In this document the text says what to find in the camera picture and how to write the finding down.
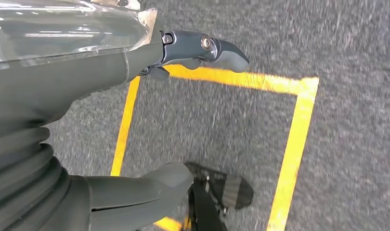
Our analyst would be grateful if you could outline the yellow floor tape square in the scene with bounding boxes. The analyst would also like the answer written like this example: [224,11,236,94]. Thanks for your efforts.
[110,64,320,231]

